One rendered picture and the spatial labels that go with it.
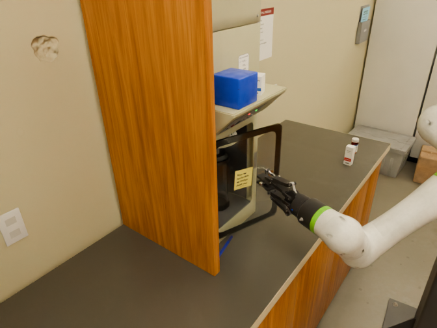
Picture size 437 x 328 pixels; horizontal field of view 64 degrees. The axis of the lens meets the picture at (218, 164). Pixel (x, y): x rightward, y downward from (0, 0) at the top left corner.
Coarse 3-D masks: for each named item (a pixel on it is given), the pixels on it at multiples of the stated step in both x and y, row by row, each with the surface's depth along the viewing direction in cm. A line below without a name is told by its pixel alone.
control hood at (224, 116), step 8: (272, 88) 119; (280, 88) 119; (264, 96) 111; (272, 96) 113; (256, 104) 106; (216, 112) 101; (224, 112) 100; (232, 112) 99; (240, 112) 100; (248, 112) 108; (256, 112) 121; (216, 120) 102; (224, 120) 100; (232, 120) 101; (216, 128) 104; (224, 128) 106
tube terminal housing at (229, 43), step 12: (252, 24) 113; (216, 36) 100; (228, 36) 105; (240, 36) 109; (252, 36) 115; (216, 48) 102; (228, 48) 106; (240, 48) 111; (252, 48) 117; (216, 60) 103; (228, 60) 108; (252, 60) 119; (216, 72) 105; (252, 120) 130; (228, 132) 119
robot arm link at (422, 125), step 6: (432, 108) 106; (426, 114) 106; (432, 114) 104; (420, 120) 108; (426, 120) 105; (432, 120) 104; (420, 126) 107; (426, 126) 105; (432, 126) 104; (420, 132) 108; (426, 132) 106; (432, 132) 104; (426, 138) 107; (432, 138) 105; (432, 144) 106
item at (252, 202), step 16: (272, 128) 122; (224, 144) 113; (240, 144) 117; (256, 144) 121; (272, 144) 125; (224, 160) 116; (240, 160) 120; (256, 160) 124; (272, 160) 128; (224, 176) 119; (256, 176) 127; (272, 176) 132; (224, 192) 122; (240, 192) 126; (256, 192) 131; (224, 208) 125; (240, 208) 129; (256, 208) 134; (272, 208) 140; (224, 224) 128; (240, 224) 133
